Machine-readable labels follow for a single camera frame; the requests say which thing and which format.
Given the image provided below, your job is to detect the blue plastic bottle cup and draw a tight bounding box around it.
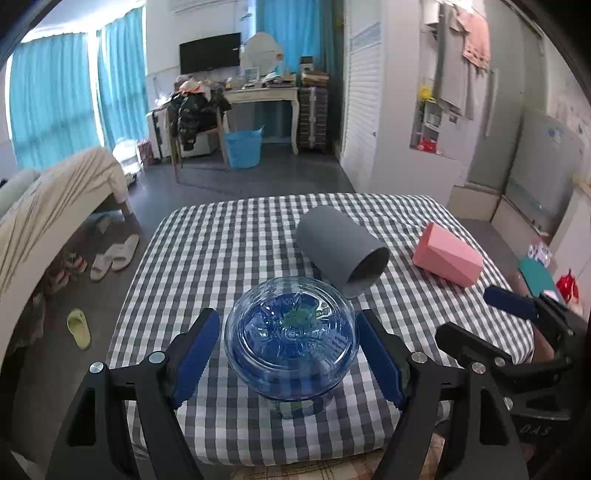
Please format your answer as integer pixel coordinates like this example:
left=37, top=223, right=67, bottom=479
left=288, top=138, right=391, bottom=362
left=223, top=277, right=360, bottom=419

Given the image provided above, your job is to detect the pink faceted cup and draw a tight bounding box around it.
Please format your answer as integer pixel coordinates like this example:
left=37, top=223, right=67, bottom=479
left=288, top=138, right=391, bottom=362
left=413, top=222, right=484, bottom=288

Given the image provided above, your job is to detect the grey cylindrical cup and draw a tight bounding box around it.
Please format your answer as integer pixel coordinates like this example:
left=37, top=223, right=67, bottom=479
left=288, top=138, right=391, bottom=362
left=295, top=206, right=391, bottom=299

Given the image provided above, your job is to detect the teal lidded brown bin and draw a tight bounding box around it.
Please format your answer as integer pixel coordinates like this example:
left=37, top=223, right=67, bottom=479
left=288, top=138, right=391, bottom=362
left=518, top=257, right=562, bottom=302

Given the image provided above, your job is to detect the grey checkered tablecloth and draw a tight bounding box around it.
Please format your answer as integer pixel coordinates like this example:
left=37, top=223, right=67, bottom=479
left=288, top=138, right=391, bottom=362
left=106, top=193, right=534, bottom=465

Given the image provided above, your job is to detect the yellow-green slipper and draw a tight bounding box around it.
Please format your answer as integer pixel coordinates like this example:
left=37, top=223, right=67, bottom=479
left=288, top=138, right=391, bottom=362
left=66, top=309, right=91, bottom=350

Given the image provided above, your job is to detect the white slipper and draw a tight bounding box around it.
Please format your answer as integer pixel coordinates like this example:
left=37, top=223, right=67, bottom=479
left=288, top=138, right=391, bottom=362
left=111, top=234, right=140, bottom=271
left=89, top=244, right=121, bottom=282

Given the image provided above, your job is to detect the bed with beige blanket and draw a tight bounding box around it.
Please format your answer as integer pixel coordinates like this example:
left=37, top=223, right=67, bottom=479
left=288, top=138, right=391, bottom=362
left=1, top=147, right=131, bottom=354

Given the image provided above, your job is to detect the blue plastic basket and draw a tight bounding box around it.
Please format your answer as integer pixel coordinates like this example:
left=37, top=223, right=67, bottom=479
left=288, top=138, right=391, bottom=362
left=225, top=128, right=263, bottom=169

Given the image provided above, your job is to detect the white vanity desk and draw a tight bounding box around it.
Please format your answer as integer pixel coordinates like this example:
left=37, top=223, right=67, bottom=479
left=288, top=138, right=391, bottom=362
left=224, top=87, right=300, bottom=155

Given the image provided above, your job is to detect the blue window curtain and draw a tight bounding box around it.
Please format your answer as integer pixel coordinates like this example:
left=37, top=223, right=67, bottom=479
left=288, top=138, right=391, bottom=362
left=8, top=4, right=150, bottom=170

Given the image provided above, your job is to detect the wooden chair with clothes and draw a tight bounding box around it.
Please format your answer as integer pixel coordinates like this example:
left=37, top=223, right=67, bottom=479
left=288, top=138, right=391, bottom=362
left=167, top=76, right=231, bottom=168

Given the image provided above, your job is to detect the black wall television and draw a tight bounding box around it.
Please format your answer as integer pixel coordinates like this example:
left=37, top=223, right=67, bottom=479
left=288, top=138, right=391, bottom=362
left=179, top=32, right=242, bottom=74

